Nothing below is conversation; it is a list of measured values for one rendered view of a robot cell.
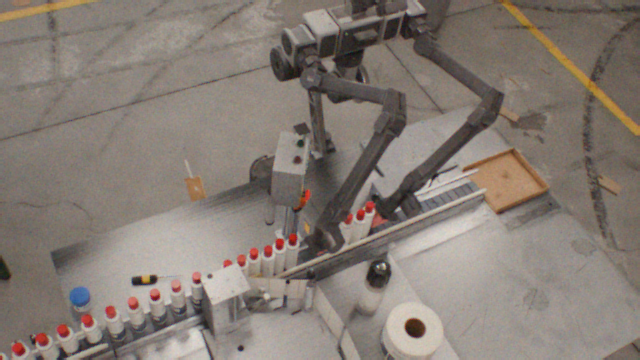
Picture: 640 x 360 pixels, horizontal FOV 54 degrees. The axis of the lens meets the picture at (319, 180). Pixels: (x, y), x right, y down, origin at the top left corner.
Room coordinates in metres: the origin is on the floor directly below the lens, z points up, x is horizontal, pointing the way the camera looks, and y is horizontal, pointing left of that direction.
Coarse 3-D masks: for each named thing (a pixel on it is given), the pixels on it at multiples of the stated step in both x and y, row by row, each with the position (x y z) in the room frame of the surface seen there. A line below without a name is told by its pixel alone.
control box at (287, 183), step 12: (288, 144) 1.32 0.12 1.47; (276, 156) 1.27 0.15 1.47; (288, 156) 1.27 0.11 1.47; (300, 156) 1.28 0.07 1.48; (276, 168) 1.22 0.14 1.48; (288, 168) 1.22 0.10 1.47; (300, 168) 1.23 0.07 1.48; (276, 180) 1.21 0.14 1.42; (288, 180) 1.21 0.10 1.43; (300, 180) 1.21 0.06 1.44; (276, 192) 1.21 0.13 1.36; (288, 192) 1.21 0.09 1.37; (300, 192) 1.21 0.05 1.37; (276, 204) 1.21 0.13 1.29; (288, 204) 1.21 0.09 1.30
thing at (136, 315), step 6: (132, 300) 0.87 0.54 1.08; (138, 300) 0.89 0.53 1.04; (132, 306) 0.85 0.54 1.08; (138, 306) 0.87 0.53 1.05; (132, 312) 0.85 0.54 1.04; (138, 312) 0.85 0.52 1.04; (132, 318) 0.84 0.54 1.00; (138, 318) 0.85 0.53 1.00; (144, 318) 0.87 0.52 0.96; (132, 324) 0.85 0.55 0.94; (138, 324) 0.85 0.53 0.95; (144, 324) 0.86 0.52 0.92; (138, 330) 0.84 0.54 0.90; (144, 330) 0.85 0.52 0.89
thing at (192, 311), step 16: (448, 192) 1.71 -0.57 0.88; (464, 192) 1.73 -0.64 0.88; (432, 208) 1.61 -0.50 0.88; (448, 208) 1.63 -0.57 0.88; (384, 224) 1.49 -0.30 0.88; (304, 256) 1.27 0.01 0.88; (192, 304) 0.99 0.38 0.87; (128, 320) 0.88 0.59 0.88; (176, 320) 0.91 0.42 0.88; (128, 336) 0.82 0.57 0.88; (144, 336) 0.84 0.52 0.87
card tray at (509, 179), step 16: (480, 160) 1.94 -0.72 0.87; (496, 160) 1.99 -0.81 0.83; (512, 160) 2.01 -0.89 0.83; (480, 176) 1.88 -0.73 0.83; (496, 176) 1.89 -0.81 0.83; (512, 176) 1.91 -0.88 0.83; (528, 176) 1.93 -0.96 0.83; (496, 192) 1.80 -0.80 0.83; (512, 192) 1.82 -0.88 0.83; (528, 192) 1.83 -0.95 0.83; (496, 208) 1.71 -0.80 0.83
